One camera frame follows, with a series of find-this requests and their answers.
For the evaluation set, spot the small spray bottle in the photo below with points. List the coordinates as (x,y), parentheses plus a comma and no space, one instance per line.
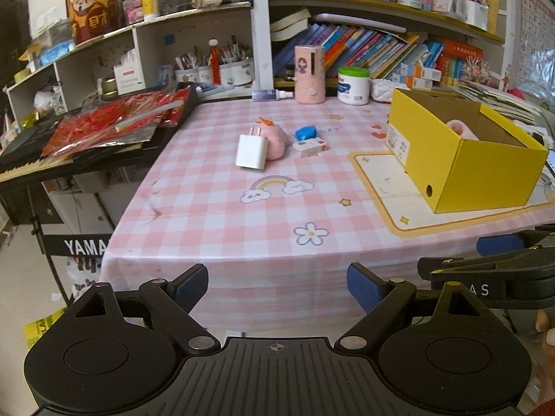
(269,95)

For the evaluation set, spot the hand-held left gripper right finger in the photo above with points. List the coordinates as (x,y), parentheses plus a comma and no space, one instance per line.
(362,288)

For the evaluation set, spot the white jar green lid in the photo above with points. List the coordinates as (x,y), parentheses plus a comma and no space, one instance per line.
(353,89)

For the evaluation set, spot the fortune god printed bag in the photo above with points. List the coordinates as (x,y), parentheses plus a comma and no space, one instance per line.
(93,13)

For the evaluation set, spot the small blue plastic toy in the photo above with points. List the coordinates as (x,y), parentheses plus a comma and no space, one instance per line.
(305,133)

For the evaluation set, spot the black keyboard stand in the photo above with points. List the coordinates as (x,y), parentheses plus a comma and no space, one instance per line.
(56,242)

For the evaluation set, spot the yellow printed bag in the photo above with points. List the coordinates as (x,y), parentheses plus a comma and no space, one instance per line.
(39,327)

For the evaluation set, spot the white quilted purse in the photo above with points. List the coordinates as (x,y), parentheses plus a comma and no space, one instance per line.
(381,91)

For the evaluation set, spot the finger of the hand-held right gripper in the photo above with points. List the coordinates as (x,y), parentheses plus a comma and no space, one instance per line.
(498,246)
(477,264)

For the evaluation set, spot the large white pen holder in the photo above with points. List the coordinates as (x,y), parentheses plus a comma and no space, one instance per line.
(476,15)

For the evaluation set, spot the white charger plug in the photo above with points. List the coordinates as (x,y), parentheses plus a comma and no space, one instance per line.
(251,151)

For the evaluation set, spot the red doll ornament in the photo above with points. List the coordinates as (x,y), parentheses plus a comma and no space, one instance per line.
(214,60)

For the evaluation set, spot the pink pen holder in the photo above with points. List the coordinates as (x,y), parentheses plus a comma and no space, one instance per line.
(442,3)

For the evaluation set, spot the pink humidifier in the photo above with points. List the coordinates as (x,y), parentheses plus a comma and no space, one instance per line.
(310,78)

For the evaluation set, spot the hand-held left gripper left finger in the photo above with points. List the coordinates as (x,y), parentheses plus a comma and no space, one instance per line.
(190,286)

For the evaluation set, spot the magenta plush item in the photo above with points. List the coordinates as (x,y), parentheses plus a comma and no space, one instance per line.
(518,93)

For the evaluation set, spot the alphabet wall poster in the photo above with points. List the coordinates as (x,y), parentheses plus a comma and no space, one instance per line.
(535,30)

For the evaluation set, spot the stack of papers and booklets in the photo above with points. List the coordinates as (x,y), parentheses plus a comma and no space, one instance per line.
(498,99)

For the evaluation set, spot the white bar lamp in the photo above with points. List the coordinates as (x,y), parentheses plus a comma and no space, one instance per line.
(360,24)

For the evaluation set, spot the white tape roll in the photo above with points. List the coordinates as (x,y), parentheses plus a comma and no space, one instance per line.
(409,0)

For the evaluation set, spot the orange white carton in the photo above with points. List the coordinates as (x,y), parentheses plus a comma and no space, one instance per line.
(409,82)
(420,70)

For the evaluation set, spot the white bookshelf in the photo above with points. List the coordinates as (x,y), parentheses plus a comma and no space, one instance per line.
(260,30)

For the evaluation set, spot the red foil packets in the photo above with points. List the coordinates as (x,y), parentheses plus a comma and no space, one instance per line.
(95,128)

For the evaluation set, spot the open thick book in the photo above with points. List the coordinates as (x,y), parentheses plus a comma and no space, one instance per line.
(288,24)

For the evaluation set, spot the yellow cardboard box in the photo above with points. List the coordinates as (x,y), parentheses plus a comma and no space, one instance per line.
(477,173)

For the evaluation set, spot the white eraser red label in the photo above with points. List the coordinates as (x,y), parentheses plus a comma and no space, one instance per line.
(310,147)

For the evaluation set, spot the pink plush pig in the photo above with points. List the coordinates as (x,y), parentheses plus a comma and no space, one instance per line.
(462,129)

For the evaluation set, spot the red boxed book set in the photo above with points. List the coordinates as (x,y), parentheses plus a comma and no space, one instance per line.
(459,50)

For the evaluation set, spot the person's right hand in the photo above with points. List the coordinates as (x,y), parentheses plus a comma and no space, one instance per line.
(544,323)

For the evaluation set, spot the row of slanted picture books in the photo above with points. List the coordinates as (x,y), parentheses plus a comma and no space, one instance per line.
(360,47)

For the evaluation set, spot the white bottle yellow label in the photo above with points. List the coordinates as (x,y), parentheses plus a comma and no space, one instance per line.
(149,4)

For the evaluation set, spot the black keyboard piano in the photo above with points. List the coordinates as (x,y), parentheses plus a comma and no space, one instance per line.
(26,147)

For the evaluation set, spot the pink plush chick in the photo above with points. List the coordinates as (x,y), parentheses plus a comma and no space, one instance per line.
(277,143)

